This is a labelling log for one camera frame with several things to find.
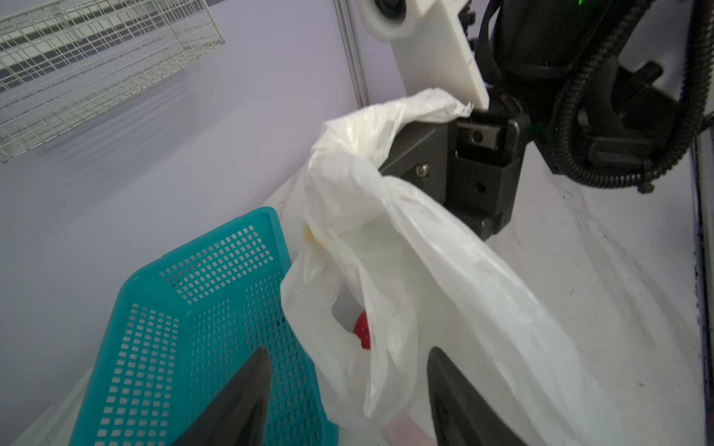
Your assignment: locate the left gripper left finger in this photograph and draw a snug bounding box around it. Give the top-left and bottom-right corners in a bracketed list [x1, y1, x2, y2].
[174, 347, 271, 445]

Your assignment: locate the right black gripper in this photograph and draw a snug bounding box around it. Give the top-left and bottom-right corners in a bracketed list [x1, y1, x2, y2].
[379, 91, 531, 241]

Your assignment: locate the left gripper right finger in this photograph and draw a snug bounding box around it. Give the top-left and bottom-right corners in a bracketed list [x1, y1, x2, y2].
[427, 347, 525, 446]

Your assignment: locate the white plastic bag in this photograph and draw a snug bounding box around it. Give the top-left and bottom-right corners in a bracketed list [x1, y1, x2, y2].
[281, 88, 630, 445]

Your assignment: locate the large fake strawberry front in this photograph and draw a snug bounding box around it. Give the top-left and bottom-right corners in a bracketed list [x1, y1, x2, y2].
[353, 311, 371, 350]

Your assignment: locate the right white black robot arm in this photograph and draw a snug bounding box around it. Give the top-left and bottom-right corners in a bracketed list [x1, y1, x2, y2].
[359, 1, 713, 239]

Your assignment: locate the teal plastic basket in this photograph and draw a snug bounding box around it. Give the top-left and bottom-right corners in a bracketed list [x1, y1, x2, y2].
[71, 206, 338, 445]

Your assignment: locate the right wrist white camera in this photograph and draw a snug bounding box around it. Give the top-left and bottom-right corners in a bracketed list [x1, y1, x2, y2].
[356, 0, 490, 111]

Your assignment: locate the white wire wall basket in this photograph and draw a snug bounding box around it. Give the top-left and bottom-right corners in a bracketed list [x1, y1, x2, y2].
[1, 1, 225, 164]

